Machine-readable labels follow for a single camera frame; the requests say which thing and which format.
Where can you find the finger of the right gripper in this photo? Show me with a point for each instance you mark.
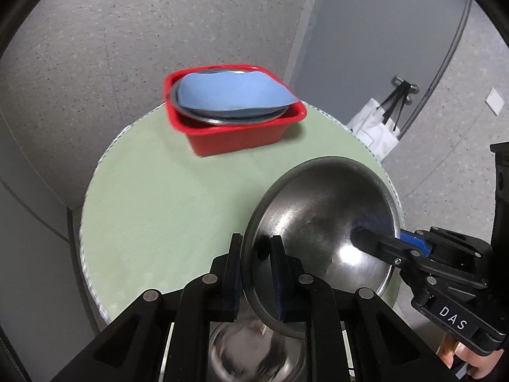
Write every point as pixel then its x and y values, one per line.
pixel 389 249
pixel 416 241

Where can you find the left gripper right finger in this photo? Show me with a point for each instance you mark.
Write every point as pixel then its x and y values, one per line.
pixel 290 283

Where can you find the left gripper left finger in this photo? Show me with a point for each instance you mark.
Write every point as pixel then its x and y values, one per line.
pixel 226 292

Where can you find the small steel bowl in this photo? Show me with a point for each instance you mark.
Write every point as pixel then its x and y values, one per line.
pixel 248 350

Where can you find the medium steel bowl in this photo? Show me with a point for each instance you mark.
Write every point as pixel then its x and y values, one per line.
pixel 313 208

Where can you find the large steel plate bowl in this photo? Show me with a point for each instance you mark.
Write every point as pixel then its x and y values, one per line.
pixel 240 117

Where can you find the blue square plastic bowl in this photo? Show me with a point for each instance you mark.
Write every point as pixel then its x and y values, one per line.
pixel 232 91

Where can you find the right hand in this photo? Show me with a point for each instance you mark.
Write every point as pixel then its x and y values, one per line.
pixel 479 367

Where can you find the green woven table mat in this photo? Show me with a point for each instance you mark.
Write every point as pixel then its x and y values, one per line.
pixel 155 214

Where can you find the white tote bag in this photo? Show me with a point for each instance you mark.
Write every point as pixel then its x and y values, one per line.
pixel 368 127

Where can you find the red plastic tub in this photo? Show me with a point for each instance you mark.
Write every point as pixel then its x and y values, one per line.
pixel 207 139

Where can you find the grey door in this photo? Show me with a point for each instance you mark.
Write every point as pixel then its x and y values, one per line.
pixel 355 50

